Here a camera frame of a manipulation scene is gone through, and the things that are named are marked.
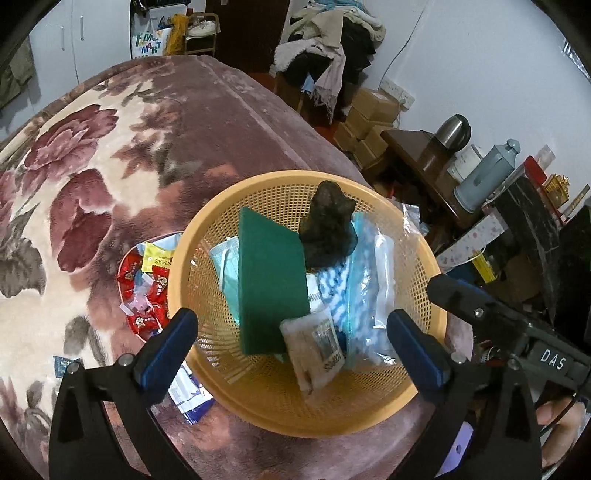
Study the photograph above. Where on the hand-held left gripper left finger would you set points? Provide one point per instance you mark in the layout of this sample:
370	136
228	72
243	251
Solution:
166	350

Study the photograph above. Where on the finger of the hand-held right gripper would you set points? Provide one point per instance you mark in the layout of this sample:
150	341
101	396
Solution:
466	300

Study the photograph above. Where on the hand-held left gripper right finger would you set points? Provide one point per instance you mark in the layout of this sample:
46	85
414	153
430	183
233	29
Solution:
415	355

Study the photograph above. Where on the clear plastic bag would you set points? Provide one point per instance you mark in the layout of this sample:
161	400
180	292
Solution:
385	277

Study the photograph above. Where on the light blue face mask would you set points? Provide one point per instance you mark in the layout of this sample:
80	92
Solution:
226	272

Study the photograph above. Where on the blue white wavy cloth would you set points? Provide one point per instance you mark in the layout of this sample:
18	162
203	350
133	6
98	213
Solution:
332	290

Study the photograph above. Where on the blue snack packet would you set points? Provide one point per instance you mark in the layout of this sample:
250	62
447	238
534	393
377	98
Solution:
309	355

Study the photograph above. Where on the orange plastic basket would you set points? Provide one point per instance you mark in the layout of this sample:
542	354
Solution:
277	392

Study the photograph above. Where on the green scouring pad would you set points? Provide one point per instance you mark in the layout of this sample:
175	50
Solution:
272	286

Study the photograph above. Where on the black scrunchie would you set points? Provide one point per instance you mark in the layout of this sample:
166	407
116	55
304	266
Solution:
328	226

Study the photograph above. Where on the person's right hand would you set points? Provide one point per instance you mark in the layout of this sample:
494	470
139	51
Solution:
561	424

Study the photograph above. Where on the small yellow box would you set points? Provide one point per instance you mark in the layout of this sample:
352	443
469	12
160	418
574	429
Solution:
484	267

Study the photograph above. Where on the pile of red candies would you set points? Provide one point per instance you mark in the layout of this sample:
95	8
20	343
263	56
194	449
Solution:
147	300

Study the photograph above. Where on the white and blue packet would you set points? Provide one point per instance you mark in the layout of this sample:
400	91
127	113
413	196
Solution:
194	401

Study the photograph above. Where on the patterned paper strip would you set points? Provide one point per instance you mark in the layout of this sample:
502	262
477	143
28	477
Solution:
471	242

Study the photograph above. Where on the pink dish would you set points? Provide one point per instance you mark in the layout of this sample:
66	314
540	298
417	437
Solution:
120	277

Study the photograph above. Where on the black marble cabinet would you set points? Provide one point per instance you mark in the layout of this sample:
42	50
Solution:
526	230

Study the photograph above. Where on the yellow snack packet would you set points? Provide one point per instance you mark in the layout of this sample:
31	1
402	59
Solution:
157	258

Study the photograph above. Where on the small dark blue sachet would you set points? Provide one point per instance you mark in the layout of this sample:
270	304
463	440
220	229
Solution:
62	364

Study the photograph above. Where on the grey blue thermos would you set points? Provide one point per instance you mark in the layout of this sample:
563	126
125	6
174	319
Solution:
485	175

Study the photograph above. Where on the white jar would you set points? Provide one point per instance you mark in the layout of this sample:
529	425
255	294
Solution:
464	166

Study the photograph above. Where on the gold ornament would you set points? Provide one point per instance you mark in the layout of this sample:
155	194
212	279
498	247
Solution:
556	187

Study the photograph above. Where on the red box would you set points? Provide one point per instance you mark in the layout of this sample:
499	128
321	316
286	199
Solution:
535	170

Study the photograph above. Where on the brown wooden side table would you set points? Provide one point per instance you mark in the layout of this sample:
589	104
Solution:
415	157

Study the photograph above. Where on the steel kettle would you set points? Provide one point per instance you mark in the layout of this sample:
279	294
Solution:
452	131

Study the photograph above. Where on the floral fleece blanket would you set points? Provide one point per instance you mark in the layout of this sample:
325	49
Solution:
115	161

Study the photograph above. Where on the stack of cardboard boxes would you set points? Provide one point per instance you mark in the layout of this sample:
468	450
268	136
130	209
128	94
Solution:
369	120

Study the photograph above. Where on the pile of clothes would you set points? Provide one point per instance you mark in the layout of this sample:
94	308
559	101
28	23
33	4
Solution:
328	41

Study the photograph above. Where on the white printed bag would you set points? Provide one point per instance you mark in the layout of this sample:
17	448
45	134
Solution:
150	39

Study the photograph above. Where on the green jacket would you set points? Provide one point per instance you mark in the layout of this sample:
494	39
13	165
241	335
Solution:
16	74

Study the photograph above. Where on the yellow bag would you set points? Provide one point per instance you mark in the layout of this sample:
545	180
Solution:
175	32

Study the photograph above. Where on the metal rack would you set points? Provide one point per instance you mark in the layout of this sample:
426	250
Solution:
203	32

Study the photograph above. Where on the white wardrobe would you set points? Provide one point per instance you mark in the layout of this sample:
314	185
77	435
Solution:
92	37

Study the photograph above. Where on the dark wooden door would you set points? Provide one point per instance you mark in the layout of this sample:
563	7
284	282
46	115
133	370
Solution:
249	32

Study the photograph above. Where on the white wall socket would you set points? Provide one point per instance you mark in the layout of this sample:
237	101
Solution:
397	92

